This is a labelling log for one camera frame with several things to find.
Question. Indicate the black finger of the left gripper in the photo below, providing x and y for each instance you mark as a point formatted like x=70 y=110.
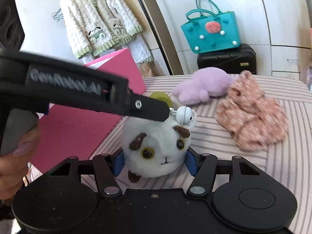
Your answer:
x=145 y=107

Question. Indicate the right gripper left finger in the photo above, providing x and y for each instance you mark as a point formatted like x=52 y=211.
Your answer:
x=106 y=169

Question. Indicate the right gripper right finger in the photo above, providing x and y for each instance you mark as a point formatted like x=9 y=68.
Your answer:
x=203 y=168

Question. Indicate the white cat plush toy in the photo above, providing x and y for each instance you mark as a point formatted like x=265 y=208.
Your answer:
x=153 y=149

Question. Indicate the person's left hand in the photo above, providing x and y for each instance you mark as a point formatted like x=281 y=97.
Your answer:
x=14 y=165

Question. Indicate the green round plush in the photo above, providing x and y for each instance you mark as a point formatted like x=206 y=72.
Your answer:
x=162 y=96

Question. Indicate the pink storage box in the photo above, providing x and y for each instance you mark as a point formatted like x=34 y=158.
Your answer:
x=70 y=131

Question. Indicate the pink floral cloth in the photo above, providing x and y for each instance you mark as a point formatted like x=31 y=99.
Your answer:
x=254 y=120

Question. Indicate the lilac plush toy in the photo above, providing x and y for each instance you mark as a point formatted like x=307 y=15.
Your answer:
x=204 y=84

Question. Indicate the striped mattress cover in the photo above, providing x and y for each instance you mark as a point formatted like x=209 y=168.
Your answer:
x=289 y=162

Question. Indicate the white green knit cardigan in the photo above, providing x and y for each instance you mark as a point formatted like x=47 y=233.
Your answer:
x=94 y=26

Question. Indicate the black suitcase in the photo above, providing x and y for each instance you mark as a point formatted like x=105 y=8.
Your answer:
x=232 y=61

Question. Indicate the teal tote bag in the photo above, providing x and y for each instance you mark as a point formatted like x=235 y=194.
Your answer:
x=206 y=31

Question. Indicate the white bell keychain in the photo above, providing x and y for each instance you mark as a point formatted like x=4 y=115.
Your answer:
x=185 y=116

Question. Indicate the blue wire hangers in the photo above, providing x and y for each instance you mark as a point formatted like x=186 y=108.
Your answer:
x=57 y=15

